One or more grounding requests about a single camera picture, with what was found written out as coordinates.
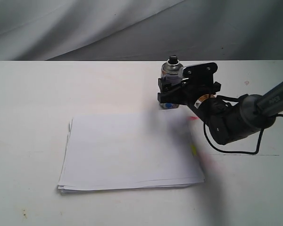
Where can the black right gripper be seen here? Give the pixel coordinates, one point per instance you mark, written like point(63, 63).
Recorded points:
point(197, 91)

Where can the silver spray can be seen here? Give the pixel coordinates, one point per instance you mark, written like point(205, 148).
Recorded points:
point(170, 70)

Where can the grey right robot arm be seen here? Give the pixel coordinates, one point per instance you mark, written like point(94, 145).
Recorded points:
point(228, 119)

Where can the white paper stack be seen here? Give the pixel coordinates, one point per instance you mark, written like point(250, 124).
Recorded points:
point(129, 151)

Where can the grey fabric backdrop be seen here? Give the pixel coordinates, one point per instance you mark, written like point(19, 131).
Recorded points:
point(141, 30)

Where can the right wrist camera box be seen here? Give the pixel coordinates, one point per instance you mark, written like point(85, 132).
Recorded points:
point(199, 72)

